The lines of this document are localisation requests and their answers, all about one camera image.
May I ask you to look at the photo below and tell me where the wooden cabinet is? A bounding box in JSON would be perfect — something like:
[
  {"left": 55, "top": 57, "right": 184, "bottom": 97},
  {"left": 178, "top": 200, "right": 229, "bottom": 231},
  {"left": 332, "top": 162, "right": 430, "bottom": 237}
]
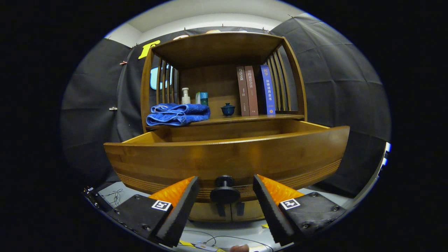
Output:
[{"left": 141, "top": 32, "right": 308, "bottom": 223}]

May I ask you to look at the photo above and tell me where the black floor cable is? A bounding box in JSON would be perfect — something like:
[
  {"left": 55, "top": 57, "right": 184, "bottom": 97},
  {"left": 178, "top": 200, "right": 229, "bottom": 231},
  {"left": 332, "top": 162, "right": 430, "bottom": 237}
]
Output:
[{"left": 178, "top": 229, "right": 273, "bottom": 252}]

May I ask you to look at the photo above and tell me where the wooden drawer with black knob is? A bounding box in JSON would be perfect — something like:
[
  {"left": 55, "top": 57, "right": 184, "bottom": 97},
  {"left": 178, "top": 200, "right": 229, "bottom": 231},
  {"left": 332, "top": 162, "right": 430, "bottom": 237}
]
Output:
[{"left": 104, "top": 119, "right": 350, "bottom": 212}]

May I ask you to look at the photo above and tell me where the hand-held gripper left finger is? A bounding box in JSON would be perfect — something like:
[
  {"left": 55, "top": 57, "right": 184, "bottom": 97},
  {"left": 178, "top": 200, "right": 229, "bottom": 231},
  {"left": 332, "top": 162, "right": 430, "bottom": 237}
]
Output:
[{"left": 107, "top": 176, "right": 201, "bottom": 248}]

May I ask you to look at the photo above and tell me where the wooden cabinet door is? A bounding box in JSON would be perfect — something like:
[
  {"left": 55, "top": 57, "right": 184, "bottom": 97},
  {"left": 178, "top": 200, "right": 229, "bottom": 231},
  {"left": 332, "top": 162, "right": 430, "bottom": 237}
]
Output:
[
  {"left": 189, "top": 202, "right": 231, "bottom": 222},
  {"left": 231, "top": 201, "right": 266, "bottom": 221}
]

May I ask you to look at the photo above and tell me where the blue book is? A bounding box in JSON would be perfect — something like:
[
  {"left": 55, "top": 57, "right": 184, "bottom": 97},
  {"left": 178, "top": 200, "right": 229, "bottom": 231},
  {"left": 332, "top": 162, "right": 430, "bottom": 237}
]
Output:
[{"left": 260, "top": 64, "right": 276, "bottom": 116}]

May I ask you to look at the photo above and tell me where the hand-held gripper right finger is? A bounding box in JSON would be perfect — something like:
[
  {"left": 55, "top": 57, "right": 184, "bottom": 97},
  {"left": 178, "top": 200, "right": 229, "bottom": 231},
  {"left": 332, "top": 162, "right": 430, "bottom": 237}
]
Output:
[{"left": 253, "top": 174, "right": 347, "bottom": 246}]

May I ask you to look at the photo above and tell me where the dark brown book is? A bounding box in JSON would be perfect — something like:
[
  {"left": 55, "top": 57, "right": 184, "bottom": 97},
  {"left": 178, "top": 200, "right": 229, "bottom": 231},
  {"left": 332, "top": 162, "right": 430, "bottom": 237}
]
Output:
[{"left": 236, "top": 66, "right": 250, "bottom": 117}]

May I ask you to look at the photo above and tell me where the folded blue towel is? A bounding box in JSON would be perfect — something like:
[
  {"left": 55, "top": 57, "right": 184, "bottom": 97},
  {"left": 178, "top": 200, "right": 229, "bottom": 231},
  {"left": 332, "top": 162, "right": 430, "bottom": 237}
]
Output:
[{"left": 146, "top": 103, "right": 211, "bottom": 127}]

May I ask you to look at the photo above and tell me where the wooden countertop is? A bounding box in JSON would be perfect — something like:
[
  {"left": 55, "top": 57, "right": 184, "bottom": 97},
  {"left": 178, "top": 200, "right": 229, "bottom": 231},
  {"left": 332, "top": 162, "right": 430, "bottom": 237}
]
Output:
[{"left": 147, "top": 114, "right": 305, "bottom": 127}]

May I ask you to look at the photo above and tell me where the black backdrop cloth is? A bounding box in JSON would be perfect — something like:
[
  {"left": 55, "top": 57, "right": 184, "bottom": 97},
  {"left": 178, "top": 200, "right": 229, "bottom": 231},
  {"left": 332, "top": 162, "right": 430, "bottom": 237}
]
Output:
[{"left": 60, "top": 13, "right": 391, "bottom": 196}]

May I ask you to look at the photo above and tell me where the reddish brown book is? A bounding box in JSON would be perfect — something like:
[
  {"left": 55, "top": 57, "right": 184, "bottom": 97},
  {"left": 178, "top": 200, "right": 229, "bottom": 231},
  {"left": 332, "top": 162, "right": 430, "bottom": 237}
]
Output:
[{"left": 244, "top": 65, "right": 259, "bottom": 116}]

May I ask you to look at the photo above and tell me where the thin white cable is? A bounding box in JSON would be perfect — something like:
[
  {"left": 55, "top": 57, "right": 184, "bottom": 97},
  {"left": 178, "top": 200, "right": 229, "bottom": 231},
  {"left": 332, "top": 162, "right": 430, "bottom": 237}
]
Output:
[{"left": 101, "top": 189, "right": 124, "bottom": 207}]

